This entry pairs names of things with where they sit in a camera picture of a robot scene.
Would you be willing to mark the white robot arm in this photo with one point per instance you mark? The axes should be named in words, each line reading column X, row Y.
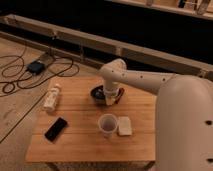
column 183, row 114

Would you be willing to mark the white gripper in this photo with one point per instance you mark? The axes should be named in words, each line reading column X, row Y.
column 111, row 90

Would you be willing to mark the white sponge block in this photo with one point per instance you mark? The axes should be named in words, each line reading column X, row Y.
column 124, row 126

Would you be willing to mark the long wooden beam frame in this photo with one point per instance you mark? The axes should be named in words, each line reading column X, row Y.
column 138, row 53

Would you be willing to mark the wooden table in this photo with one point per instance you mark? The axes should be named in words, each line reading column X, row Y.
column 81, row 140

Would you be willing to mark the dark ceramic bowl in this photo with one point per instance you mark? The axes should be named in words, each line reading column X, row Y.
column 97, row 95

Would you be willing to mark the red marker pen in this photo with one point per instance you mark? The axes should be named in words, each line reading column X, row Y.
column 121, row 92

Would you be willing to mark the black remote control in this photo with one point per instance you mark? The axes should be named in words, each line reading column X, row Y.
column 55, row 129

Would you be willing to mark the white plastic bottle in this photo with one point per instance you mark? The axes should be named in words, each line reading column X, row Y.
column 52, row 98

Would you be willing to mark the translucent plastic cup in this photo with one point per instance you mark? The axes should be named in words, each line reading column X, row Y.
column 107, row 124

